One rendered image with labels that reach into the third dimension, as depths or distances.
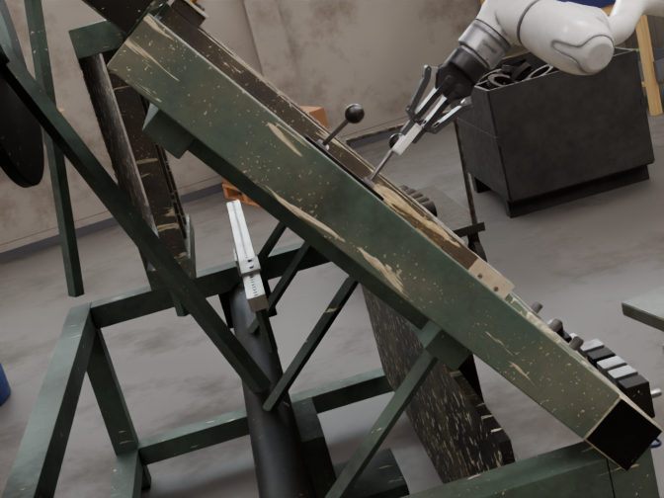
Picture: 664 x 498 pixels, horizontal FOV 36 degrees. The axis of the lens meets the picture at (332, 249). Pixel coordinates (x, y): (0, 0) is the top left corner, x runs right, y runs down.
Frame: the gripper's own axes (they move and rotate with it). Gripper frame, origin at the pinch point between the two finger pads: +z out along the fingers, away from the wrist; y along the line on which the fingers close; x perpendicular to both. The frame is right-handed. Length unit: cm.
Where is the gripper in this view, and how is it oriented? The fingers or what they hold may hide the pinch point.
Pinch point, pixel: (406, 138)
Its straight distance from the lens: 201.6
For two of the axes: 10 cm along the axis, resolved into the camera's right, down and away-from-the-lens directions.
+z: -6.3, 7.7, 1.0
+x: -1.4, -2.4, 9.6
